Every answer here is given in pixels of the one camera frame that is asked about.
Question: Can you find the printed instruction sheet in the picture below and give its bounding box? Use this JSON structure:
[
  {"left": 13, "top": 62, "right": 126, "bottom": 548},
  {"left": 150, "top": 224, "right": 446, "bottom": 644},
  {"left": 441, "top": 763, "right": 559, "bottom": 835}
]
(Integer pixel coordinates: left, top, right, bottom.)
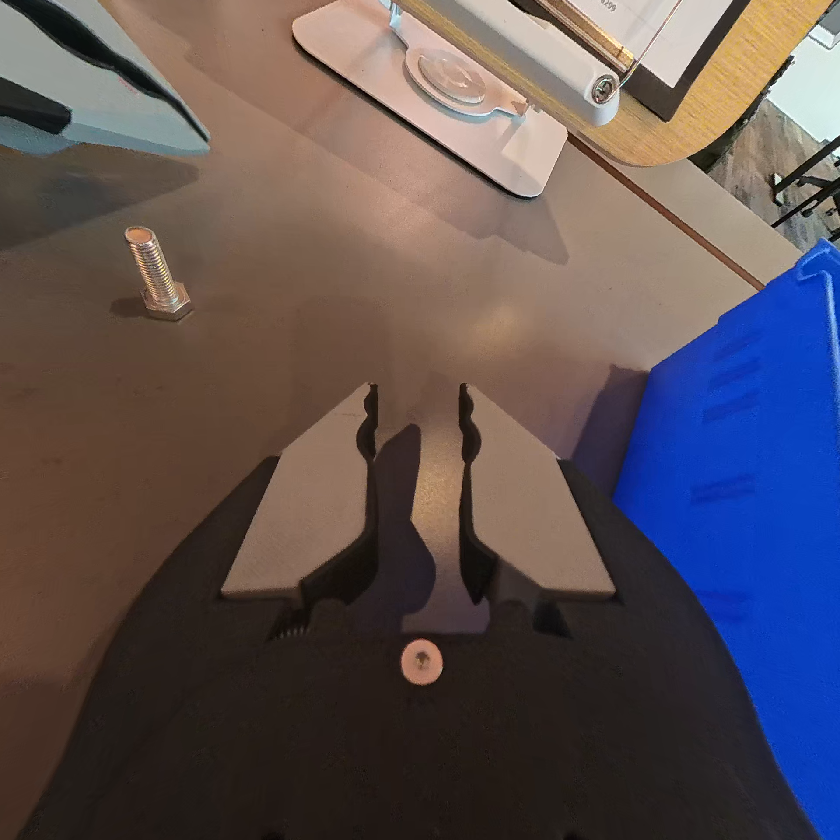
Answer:
[{"left": 512, "top": 0, "right": 753, "bottom": 123}]

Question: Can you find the blue plastic bin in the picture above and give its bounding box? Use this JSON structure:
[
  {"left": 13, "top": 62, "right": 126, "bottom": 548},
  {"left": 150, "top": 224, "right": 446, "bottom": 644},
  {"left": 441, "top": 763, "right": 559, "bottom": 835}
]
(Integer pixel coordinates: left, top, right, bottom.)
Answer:
[{"left": 612, "top": 238, "right": 840, "bottom": 840}]

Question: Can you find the silver hex bolt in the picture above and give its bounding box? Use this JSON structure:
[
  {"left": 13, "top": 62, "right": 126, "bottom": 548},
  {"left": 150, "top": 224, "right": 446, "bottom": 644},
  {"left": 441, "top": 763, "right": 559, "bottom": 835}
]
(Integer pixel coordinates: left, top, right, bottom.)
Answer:
[{"left": 123, "top": 226, "right": 195, "bottom": 324}]

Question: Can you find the black metal frame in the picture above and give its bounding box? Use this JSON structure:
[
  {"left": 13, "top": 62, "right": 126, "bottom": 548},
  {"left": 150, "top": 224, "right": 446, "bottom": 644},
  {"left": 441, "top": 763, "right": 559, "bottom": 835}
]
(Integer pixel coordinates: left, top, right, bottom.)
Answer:
[{"left": 771, "top": 134, "right": 840, "bottom": 229}]

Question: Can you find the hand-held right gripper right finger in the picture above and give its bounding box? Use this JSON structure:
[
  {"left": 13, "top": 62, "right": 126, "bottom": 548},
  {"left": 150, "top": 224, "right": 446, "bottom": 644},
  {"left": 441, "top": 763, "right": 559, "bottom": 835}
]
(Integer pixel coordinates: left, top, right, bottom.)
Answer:
[{"left": 458, "top": 382, "right": 618, "bottom": 605}]

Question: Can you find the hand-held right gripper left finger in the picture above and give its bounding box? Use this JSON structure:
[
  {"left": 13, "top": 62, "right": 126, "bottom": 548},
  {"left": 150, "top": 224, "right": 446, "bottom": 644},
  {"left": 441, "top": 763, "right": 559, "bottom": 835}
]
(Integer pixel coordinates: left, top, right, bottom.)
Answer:
[{"left": 221, "top": 382, "right": 382, "bottom": 601}]

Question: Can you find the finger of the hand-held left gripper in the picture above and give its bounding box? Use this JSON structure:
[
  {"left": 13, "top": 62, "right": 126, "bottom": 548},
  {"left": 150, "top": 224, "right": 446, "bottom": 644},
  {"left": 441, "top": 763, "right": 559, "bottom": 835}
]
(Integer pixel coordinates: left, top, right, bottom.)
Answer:
[
  {"left": 0, "top": 0, "right": 212, "bottom": 142},
  {"left": 0, "top": 18, "right": 212, "bottom": 158}
]

